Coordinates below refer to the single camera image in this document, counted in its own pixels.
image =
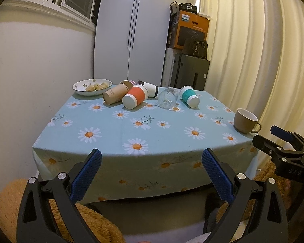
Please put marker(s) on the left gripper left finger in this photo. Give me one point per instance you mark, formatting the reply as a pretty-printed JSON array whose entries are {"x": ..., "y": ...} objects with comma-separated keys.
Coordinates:
[{"x": 36, "y": 222}]

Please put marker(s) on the dark grey suitcase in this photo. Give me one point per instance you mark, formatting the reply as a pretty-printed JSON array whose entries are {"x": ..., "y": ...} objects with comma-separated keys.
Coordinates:
[{"x": 189, "y": 71}]

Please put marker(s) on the cream curtain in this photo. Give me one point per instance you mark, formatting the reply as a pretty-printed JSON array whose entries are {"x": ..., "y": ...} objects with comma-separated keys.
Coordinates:
[{"x": 256, "y": 52}]

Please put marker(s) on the beige ceramic mug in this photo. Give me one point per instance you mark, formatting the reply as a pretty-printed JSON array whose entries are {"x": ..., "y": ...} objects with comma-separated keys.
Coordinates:
[{"x": 246, "y": 122}]

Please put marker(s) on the orange black cardboard box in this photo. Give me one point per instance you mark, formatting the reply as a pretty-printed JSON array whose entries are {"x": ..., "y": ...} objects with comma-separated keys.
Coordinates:
[{"x": 184, "y": 25}]

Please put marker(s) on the blue daisy tablecloth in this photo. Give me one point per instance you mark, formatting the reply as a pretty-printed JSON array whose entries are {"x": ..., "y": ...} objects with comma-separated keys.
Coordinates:
[{"x": 148, "y": 151}]

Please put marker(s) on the black bag on box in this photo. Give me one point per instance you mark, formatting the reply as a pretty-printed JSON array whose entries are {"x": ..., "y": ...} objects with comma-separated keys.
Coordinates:
[{"x": 187, "y": 7}]

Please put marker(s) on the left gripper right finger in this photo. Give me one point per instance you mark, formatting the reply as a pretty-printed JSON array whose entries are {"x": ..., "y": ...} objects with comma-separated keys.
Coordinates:
[{"x": 268, "y": 221}]

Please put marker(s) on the brown kraft paper cup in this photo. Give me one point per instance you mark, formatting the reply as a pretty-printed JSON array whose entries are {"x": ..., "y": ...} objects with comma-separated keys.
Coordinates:
[{"x": 115, "y": 94}]

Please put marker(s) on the white floral plate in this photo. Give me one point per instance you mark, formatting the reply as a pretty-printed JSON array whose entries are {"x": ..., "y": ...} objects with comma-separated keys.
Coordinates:
[{"x": 80, "y": 87}]

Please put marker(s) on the white wardrobe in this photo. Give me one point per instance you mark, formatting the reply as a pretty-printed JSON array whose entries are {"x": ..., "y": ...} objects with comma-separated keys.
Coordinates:
[{"x": 130, "y": 40}]

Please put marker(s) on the orange sleeve paper cup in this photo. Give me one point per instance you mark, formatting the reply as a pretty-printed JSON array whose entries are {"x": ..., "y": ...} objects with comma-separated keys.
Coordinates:
[{"x": 135, "y": 96}]

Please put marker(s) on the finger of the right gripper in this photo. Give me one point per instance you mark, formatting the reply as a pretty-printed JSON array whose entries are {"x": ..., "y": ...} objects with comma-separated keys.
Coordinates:
[
  {"x": 287, "y": 135},
  {"x": 277, "y": 152}
]

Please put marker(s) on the black handbag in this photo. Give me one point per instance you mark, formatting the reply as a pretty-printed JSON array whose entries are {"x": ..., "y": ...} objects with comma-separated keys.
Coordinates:
[{"x": 195, "y": 48}]

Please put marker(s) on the clear glass cup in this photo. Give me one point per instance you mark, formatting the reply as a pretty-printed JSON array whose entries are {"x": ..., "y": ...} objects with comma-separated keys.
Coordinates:
[{"x": 168, "y": 98}]

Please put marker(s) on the white appliance box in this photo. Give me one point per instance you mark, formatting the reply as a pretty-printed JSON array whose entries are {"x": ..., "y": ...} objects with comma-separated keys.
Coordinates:
[{"x": 168, "y": 66}]

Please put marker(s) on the black band paper cup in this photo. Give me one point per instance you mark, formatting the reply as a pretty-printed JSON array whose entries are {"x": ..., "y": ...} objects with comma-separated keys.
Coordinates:
[{"x": 152, "y": 89}]

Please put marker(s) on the snacks on plate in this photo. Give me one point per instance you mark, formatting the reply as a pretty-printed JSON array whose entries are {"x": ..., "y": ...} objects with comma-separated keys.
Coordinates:
[{"x": 96, "y": 87}]

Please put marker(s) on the teal sleeve paper cup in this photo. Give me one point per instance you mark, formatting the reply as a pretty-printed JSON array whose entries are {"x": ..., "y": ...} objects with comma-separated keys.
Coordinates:
[{"x": 188, "y": 95}]

